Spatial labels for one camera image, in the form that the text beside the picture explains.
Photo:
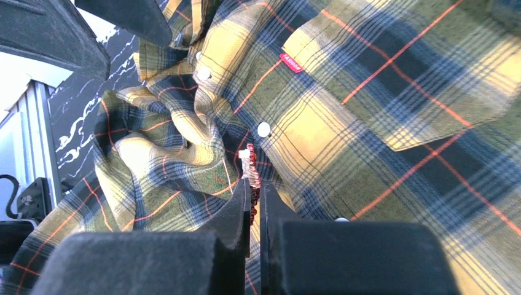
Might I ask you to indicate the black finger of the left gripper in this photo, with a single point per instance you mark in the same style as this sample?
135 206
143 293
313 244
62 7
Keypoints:
143 18
53 32

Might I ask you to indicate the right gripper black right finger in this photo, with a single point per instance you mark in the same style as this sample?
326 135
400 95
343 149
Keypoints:
303 256

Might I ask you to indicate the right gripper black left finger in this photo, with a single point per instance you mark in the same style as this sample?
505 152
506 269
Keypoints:
209 260

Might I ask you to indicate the red gold brooch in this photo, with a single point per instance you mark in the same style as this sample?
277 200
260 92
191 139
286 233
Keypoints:
250 173

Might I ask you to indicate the yellow plaid flannel shirt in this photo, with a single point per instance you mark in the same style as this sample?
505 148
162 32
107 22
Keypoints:
368 110

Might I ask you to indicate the aluminium frame rail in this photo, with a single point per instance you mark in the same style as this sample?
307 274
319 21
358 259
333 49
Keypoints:
27 147

